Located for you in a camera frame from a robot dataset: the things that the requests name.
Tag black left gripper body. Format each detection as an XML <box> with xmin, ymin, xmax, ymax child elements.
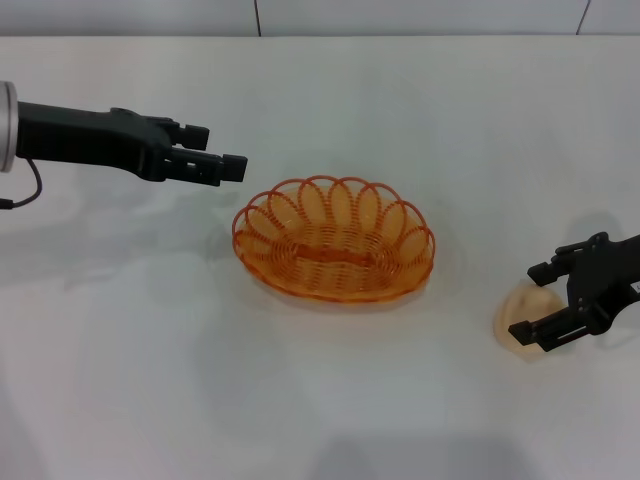
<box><xmin>17</xmin><ymin>102</ymin><xmax>181</xmax><ymax>184</ymax></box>

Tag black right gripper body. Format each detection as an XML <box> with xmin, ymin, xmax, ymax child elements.
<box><xmin>564</xmin><ymin>232</ymin><xmax>640</xmax><ymax>337</ymax></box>

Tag beige bread bun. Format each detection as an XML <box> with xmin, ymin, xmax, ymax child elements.
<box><xmin>492</xmin><ymin>279</ymin><xmax>576</xmax><ymax>362</ymax></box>

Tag orange yellow woven plastic basket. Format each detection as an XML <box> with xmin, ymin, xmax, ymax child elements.
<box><xmin>230</xmin><ymin>174</ymin><xmax>437</xmax><ymax>302</ymax></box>

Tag grey left arm cable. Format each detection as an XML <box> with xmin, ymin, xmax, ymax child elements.
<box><xmin>0</xmin><ymin>158</ymin><xmax>44</xmax><ymax>210</ymax></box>

